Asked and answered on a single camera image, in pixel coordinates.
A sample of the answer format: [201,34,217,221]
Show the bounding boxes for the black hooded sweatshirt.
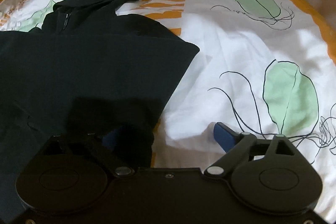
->
[1,0,199,223]

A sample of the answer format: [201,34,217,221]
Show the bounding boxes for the white leaf-patterned bed sheet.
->
[1,0,335,223]

